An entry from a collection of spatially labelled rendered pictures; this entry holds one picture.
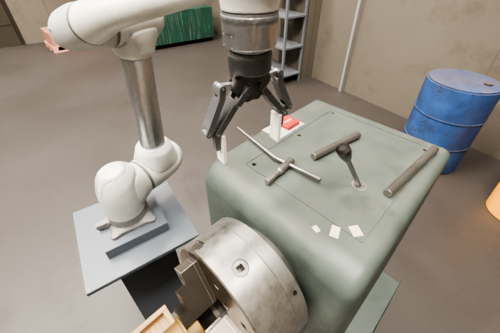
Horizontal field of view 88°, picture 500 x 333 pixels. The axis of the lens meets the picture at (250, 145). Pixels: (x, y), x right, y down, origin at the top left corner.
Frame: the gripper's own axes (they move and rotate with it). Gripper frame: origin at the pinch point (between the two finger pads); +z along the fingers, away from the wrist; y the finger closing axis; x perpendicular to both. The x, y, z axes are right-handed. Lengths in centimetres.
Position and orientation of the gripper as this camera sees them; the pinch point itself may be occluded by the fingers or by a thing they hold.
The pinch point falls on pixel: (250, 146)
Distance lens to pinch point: 55.5
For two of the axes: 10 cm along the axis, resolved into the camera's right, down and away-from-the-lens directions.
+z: 0.0, 8.0, 6.0
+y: -8.2, 3.4, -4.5
